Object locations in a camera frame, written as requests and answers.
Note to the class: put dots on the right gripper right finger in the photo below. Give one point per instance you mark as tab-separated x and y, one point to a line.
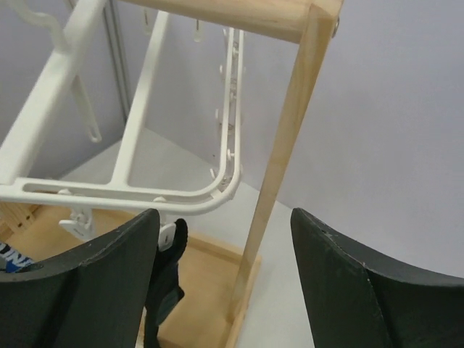
356	296

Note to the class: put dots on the black blue sports sock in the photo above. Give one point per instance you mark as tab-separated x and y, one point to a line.
13	261

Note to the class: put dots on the wooden hanger rack stand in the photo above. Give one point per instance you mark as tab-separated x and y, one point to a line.
311	25

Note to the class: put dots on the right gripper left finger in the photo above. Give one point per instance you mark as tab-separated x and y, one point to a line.
90	296

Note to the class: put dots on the white plastic clip hanger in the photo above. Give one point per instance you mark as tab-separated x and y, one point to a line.
60	77

